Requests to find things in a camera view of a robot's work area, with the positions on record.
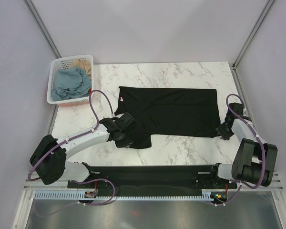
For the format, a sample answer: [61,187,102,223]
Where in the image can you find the aluminium frame post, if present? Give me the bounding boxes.
[23,0,61,58]
[231,0,276,71]

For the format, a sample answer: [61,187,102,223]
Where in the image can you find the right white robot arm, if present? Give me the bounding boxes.
[208,103,278,189]

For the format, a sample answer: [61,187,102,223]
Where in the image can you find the right aluminium frame post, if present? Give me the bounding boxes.
[231,0,276,71]

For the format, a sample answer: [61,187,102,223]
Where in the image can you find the blue t shirt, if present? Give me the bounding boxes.
[51,66,92,101]

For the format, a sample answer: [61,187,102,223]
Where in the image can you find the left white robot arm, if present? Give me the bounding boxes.
[28,113,137,187]

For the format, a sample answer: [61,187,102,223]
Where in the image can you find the white plastic basket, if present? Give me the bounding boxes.
[47,54,93,106]

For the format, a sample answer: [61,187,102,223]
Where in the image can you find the left aluminium frame post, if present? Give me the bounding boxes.
[23,0,61,58]

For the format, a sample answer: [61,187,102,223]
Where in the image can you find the black t shirt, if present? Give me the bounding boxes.
[115,86,220,149]

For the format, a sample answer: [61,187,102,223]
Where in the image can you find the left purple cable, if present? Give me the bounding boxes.
[28,90,117,218]

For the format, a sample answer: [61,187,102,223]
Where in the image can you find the aluminium profile rail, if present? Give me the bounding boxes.
[23,173,283,191]

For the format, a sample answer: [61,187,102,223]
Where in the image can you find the white slotted cable duct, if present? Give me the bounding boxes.
[33,189,228,201]

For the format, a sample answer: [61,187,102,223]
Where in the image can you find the beige t shirt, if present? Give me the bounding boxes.
[69,59,92,79]

